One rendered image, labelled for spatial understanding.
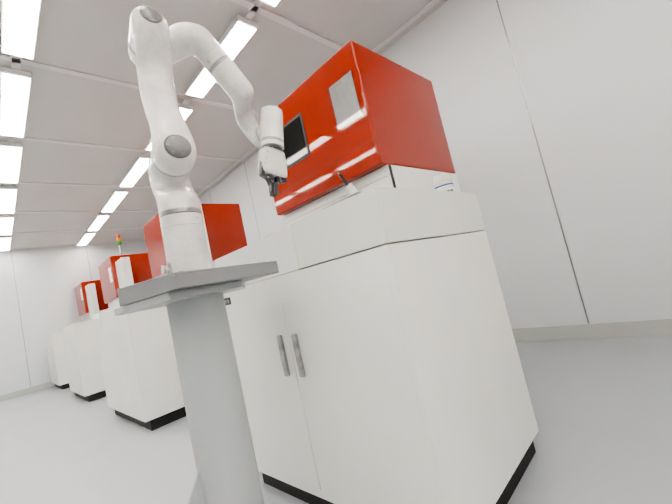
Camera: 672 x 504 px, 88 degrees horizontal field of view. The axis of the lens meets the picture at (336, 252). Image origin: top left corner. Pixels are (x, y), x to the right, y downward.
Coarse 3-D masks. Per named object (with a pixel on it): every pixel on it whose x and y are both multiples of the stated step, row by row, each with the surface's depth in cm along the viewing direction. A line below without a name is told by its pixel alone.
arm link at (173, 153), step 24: (144, 24) 97; (144, 48) 100; (168, 48) 103; (144, 72) 102; (168, 72) 105; (144, 96) 102; (168, 96) 104; (168, 120) 100; (168, 144) 96; (192, 144) 100; (168, 168) 99
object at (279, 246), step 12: (288, 228) 111; (264, 240) 121; (276, 240) 116; (288, 240) 111; (240, 252) 132; (252, 252) 127; (264, 252) 121; (276, 252) 116; (288, 252) 112; (216, 264) 147; (228, 264) 140; (240, 264) 133; (288, 264) 112; (264, 276) 123
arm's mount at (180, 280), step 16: (176, 272) 78; (192, 272) 81; (208, 272) 84; (224, 272) 88; (240, 272) 92; (256, 272) 96; (272, 272) 101; (128, 288) 92; (144, 288) 87; (160, 288) 82; (176, 288) 78; (128, 304) 94
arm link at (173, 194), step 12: (156, 180) 106; (168, 180) 106; (180, 180) 109; (156, 192) 104; (168, 192) 101; (180, 192) 101; (192, 192) 107; (168, 204) 99; (180, 204) 100; (192, 204) 102
